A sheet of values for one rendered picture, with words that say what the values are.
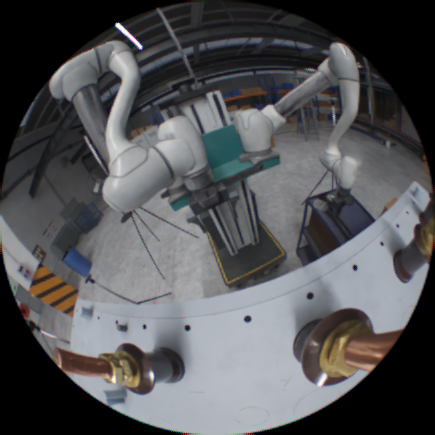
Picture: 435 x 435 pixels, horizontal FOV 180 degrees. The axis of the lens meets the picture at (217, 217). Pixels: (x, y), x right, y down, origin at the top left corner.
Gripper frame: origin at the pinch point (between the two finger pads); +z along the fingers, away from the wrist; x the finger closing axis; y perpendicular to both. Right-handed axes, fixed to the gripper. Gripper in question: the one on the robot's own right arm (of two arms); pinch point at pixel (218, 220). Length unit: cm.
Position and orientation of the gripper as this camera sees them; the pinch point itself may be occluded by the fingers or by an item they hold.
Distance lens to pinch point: 52.9
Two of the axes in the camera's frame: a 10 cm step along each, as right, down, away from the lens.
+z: 3.2, 6.8, 6.6
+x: -9.0, 4.3, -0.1
